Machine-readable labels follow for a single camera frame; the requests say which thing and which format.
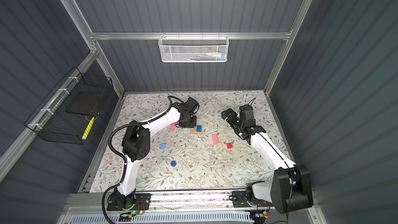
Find markers in white basket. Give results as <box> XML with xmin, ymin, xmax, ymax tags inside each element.
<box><xmin>185</xmin><ymin>52</ymin><xmax>227</xmax><ymax>62</ymax></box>

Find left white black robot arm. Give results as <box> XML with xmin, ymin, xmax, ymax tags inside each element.
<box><xmin>108</xmin><ymin>95</ymin><xmax>200</xmax><ymax>209</ymax></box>

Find floral patterned table mat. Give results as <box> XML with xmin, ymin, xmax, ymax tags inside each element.
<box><xmin>90</xmin><ymin>91</ymin><xmax>296</xmax><ymax>193</ymax></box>

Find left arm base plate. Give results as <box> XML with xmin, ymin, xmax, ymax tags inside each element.
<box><xmin>106</xmin><ymin>193</ymin><xmax>151</xmax><ymax>212</ymax></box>

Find black pad in basket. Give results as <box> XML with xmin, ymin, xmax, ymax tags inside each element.
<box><xmin>65</xmin><ymin>92</ymin><xmax>106</xmax><ymax>116</ymax></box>

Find yellow marker in basket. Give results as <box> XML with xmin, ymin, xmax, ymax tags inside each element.
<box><xmin>81</xmin><ymin>117</ymin><xmax>95</xmax><ymax>140</ymax></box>

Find black wire basket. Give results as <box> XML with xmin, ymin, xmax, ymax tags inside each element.
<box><xmin>25</xmin><ymin>67</ymin><xmax>114</xmax><ymax>145</ymax></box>

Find light pink rectangular block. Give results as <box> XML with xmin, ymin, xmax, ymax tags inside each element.
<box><xmin>170</xmin><ymin>122</ymin><xmax>177</xmax><ymax>131</ymax></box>

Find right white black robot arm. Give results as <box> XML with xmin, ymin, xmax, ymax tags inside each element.
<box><xmin>221</xmin><ymin>104</ymin><xmax>313</xmax><ymax>214</ymax></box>

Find left black corrugated cable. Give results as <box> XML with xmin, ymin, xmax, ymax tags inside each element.
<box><xmin>102</xmin><ymin>95</ymin><xmax>184</xmax><ymax>224</ymax></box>

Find white ventilated cable duct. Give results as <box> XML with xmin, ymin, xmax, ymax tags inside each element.
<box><xmin>69</xmin><ymin>211</ymin><xmax>254</xmax><ymax>224</ymax></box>

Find natural wood plank block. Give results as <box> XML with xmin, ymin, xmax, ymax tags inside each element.
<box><xmin>190</xmin><ymin>126</ymin><xmax>202</xmax><ymax>133</ymax></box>

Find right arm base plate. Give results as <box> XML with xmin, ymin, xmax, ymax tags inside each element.
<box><xmin>229</xmin><ymin>191</ymin><xmax>274</xmax><ymax>208</ymax></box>

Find white wire mesh basket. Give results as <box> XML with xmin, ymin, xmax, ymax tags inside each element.
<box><xmin>158</xmin><ymin>37</ymin><xmax>230</xmax><ymax>63</ymax></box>

